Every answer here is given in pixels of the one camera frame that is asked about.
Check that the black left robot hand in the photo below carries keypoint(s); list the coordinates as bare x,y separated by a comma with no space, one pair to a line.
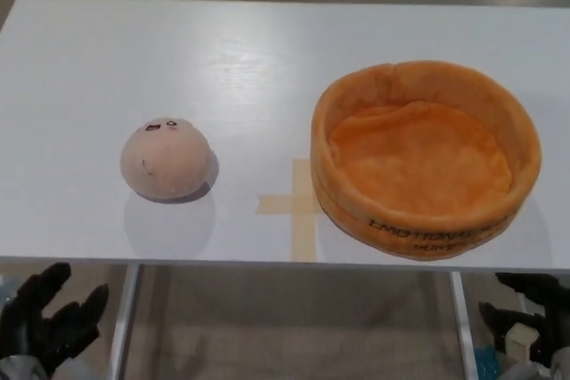
42,322

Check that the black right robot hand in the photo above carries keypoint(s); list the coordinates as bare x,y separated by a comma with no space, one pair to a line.
532,295

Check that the pink round plush toy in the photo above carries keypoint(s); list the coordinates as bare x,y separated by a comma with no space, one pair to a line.
165,162

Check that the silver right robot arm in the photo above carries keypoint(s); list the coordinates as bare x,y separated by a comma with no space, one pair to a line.
562,364

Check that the orange plush round plate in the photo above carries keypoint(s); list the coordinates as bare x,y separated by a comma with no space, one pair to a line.
423,162

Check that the white table leg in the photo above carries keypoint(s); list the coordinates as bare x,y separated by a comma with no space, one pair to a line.
463,326
127,317

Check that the teal plastic object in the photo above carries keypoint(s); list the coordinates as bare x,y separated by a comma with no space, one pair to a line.
487,364

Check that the long beige masking tape strip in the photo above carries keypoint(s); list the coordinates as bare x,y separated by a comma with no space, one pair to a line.
305,228

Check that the short beige masking tape strip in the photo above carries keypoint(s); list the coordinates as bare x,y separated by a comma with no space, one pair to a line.
274,204

